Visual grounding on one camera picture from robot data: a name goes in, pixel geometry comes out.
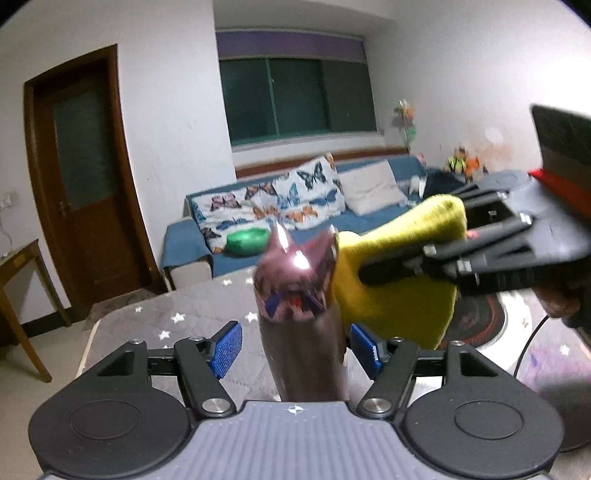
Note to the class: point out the artificial flowers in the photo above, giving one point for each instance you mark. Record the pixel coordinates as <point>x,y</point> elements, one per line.
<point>406,131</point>

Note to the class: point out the wooden side table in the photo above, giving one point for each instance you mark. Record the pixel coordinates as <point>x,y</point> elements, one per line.
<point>25,256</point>

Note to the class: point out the grey star quilted mat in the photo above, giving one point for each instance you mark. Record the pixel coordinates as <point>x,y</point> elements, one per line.
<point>194,304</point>

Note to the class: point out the pink metal bottle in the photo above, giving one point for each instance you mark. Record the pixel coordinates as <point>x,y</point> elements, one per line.
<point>300,350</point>

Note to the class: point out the green framed window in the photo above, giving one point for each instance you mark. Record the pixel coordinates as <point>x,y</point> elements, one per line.
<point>295,101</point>

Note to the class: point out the person's right hand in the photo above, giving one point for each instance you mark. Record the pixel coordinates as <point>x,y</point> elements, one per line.
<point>561,302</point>

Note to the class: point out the white wall switch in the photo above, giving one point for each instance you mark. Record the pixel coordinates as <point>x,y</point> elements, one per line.
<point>7,201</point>

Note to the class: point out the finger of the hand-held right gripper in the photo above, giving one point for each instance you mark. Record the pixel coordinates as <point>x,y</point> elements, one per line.
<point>485,194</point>
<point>480,261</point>

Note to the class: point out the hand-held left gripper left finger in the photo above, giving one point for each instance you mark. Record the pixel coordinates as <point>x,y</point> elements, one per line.
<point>226,353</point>

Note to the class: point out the butterfly printed blanket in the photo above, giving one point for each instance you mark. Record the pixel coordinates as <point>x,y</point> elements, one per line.
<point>277,198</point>

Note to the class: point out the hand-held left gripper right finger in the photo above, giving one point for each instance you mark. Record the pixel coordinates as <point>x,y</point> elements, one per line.
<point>367,351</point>

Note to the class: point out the purple window valance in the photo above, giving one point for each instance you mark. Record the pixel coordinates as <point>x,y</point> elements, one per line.
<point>291,46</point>

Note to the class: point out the round induction cooker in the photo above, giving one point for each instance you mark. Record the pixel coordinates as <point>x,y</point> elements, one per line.
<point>480,318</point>

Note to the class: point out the dark cloth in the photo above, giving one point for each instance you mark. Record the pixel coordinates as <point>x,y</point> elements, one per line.
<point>438,184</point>

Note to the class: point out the orange green toy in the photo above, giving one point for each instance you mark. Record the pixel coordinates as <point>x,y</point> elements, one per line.
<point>461,164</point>

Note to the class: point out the yellow cleaning cloth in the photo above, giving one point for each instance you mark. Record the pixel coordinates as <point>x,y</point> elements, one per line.
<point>392,314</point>

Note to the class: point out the brown wooden door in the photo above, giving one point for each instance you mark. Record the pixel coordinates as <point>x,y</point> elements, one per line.
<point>92,230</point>

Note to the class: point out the white pillow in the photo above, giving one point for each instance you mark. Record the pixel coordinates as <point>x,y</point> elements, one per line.
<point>369,187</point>

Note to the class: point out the blue sofa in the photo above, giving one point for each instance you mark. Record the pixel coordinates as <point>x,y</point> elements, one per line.
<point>184,244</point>

